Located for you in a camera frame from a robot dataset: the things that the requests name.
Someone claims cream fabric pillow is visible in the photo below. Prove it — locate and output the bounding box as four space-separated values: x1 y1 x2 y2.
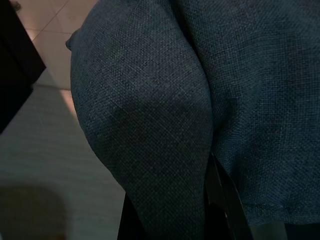
65 0 320 240

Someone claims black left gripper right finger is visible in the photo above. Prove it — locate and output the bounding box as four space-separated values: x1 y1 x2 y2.
204 151 252 240

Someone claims black door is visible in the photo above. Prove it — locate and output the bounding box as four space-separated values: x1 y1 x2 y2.
0 0 47 134

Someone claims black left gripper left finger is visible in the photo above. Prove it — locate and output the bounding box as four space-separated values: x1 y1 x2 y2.
116 192 145 240

